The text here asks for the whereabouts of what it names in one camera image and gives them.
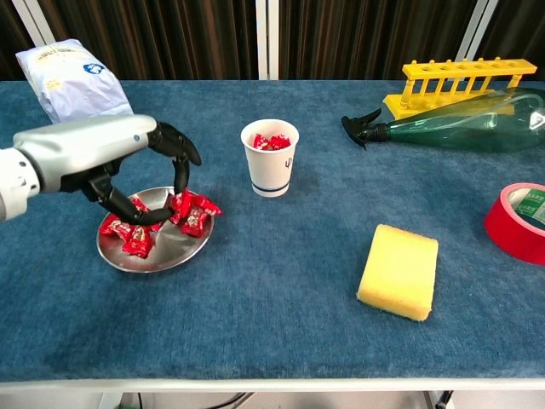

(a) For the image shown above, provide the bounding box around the round stainless steel plate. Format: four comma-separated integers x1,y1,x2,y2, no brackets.
96,186,214,274

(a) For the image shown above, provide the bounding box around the green spray bottle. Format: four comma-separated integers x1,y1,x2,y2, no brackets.
340,88,545,153

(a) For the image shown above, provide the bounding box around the white paper cup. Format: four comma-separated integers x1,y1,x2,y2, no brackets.
240,119,301,198

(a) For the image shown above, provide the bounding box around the black cable under table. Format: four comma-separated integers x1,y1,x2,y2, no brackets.
199,391,256,409

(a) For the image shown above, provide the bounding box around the yellow test tube rack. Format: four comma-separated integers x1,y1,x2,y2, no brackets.
381,58,537,121

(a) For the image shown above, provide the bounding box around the blue table cloth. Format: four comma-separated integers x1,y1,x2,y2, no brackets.
0,79,545,383

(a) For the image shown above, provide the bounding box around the dark brown curtain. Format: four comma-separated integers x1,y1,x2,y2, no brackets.
0,0,545,82

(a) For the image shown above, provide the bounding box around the white table leg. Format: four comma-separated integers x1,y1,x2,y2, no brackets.
100,391,125,409

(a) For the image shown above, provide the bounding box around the white upright frame post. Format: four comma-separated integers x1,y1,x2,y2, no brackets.
255,0,280,81

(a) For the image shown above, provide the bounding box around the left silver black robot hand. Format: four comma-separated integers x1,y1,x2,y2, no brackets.
12,113,203,226

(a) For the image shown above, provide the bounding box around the white blue snack bag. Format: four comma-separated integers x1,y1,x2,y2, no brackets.
15,38,135,125

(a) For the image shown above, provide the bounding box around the red tape roll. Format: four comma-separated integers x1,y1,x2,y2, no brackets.
484,181,545,266

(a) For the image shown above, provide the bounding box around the white table frame edge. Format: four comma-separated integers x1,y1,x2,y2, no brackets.
0,377,545,395

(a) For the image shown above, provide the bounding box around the white slanted frame post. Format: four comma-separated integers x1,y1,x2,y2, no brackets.
10,0,56,46
462,0,503,65

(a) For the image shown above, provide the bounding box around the yellow sponge block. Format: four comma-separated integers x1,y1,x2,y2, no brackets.
355,223,439,323

